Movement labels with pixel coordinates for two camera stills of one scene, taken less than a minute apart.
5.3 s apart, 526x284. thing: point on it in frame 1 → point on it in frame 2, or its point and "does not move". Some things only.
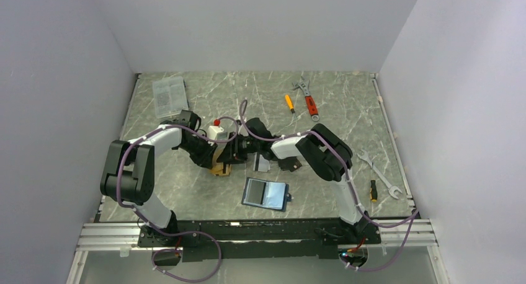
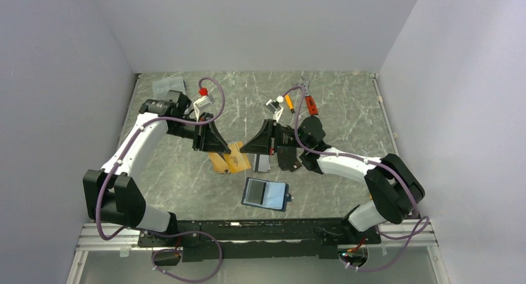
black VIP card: x=255 y=191 does not move
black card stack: x=289 y=163 does not move
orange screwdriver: x=289 y=103 does not move
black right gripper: x=231 y=153 → x=266 y=141
